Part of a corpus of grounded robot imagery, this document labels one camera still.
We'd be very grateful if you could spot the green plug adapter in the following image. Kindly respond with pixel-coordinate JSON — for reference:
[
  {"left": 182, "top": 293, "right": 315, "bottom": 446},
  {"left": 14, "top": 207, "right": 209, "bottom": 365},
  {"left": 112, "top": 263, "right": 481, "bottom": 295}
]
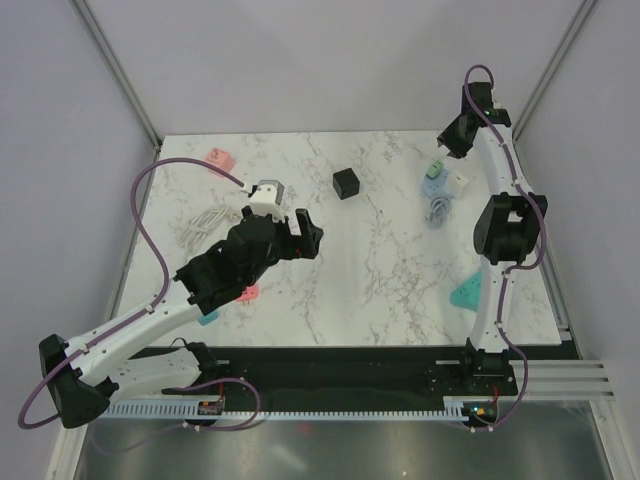
[{"left": 425, "top": 160, "right": 444, "bottom": 180}]

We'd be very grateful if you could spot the white cube adapter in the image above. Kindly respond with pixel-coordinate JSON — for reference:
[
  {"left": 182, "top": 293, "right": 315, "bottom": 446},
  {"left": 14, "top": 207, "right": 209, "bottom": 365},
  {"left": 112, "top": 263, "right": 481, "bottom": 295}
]
[{"left": 445, "top": 170, "right": 469, "bottom": 198}]

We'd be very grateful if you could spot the blue round power strip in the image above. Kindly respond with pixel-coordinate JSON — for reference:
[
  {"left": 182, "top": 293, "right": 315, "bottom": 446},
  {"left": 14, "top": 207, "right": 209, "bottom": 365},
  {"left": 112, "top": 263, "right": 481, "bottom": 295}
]
[{"left": 421, "top": 170, "right": 454, "bottom": 200}]

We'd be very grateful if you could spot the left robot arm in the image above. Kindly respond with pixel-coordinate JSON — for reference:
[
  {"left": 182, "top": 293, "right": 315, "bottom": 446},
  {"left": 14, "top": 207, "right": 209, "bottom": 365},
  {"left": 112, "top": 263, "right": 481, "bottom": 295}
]
[{"left": 38, "top": 206, "right": 324, "bottom": 429}]

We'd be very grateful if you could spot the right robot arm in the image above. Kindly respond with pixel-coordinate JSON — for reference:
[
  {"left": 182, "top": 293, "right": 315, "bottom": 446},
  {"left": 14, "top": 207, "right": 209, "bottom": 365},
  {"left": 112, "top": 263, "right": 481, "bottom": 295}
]
[{"left": 437, "top": 82, "right": 548, "bottom": 395}]

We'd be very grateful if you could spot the pink flat plug adapter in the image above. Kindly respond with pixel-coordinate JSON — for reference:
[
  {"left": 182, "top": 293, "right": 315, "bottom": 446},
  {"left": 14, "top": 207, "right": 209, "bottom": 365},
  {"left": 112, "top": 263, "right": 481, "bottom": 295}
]
[{"left": 236, "top": 284, "right": 260, "bottom": 304}]

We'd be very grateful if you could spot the black cube socket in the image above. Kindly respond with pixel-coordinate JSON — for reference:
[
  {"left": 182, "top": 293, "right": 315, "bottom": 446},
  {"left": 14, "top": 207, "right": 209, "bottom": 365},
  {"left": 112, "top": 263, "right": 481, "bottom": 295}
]
[{"left": 332, "top": 168, "right": 360, "bottom": 200}]

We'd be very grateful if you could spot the teal square adapter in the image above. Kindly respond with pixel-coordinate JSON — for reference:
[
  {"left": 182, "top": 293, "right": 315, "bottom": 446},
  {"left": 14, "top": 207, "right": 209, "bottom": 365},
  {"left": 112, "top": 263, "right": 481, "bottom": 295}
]
[{"left": 197, "top": 311, "right": 219, "bottom": 326}]

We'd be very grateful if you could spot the pink cube socket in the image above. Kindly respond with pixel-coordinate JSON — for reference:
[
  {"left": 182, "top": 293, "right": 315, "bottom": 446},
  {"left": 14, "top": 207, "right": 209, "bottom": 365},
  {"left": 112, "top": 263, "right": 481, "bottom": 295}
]
[{"left": 204, "top": 148, "right": 235, "bottom": 173}]

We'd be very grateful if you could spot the teal triangular power strip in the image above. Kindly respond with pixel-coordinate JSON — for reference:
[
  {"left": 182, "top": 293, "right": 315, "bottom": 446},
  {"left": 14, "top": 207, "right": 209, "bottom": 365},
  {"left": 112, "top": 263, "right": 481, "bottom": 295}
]
[{"left": 449, "top": 270, "right": 482, "bottom": 312}]

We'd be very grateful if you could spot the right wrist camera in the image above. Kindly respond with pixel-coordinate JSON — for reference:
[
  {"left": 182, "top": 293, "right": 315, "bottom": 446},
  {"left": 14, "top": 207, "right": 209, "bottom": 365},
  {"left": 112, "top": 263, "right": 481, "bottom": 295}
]
[{"left": 492, "top": 98, "right": 506, "bottom": 110}]

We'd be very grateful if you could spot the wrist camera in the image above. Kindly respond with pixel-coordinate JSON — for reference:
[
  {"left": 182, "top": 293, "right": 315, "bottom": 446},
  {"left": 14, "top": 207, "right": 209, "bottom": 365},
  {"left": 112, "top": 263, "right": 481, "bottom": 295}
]
[
  {"left": 492, "top": 98, "right": 506, "bottom": 110},
  {"left": 249, "top": 180, "right": 285, "bottom": 223}
]

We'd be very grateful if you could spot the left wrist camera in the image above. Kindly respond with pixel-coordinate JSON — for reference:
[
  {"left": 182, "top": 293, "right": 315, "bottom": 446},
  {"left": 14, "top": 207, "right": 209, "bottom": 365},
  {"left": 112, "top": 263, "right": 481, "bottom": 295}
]
[{"left": 249, "top": 180, "right": 285, "bottom": 223}]

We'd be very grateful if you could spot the white coiled cable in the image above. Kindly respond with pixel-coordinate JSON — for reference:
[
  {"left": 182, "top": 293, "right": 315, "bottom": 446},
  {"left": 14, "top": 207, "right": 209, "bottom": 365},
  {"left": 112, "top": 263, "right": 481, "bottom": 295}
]
[{"left": 179, "top": 204, "right": 241, "bottom": 251}]

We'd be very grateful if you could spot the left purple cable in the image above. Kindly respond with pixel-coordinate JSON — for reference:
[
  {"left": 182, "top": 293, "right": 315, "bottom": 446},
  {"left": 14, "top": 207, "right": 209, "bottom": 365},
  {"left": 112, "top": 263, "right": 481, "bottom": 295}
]
[{"left": 17, "top": 157, "right": 249, "bottom": 430}]

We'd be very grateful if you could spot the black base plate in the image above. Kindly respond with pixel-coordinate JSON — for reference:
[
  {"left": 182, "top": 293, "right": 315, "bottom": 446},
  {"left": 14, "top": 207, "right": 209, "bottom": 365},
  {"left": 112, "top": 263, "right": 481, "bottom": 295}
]
[{"left": 134, "top": 344, "right": 551, "bottom": 416}]

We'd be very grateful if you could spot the right aluminium frame post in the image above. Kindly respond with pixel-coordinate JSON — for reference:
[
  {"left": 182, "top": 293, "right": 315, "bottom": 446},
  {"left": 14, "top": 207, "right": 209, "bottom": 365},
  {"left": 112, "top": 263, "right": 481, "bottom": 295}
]
[{"left": 513, "top": 0, "right": 600, "bottom": 142}]

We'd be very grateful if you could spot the aluminium frame post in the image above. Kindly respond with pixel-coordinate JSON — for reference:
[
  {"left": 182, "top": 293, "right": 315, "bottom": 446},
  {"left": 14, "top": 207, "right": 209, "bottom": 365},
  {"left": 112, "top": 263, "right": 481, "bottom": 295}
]
[
  {"left": 513, "top": 0, "right": 600, "bottom": 142},
  {"left": 69, "top": 0, "right": 162, "bottom": 153}
]

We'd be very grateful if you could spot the white cable duct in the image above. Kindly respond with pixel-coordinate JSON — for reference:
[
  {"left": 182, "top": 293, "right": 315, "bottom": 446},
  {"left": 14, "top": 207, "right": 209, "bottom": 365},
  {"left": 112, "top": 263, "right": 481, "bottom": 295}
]
[{"left": 101, "top": 397, "right": 498, "bottom": 421}]

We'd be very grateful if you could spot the left aluminium frame post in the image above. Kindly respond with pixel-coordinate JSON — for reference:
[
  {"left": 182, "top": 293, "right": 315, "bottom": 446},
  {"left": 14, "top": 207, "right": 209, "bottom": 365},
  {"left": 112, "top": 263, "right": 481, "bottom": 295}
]
[{"left": 69, "top": 0, "right": 162, "bottom": 153}]

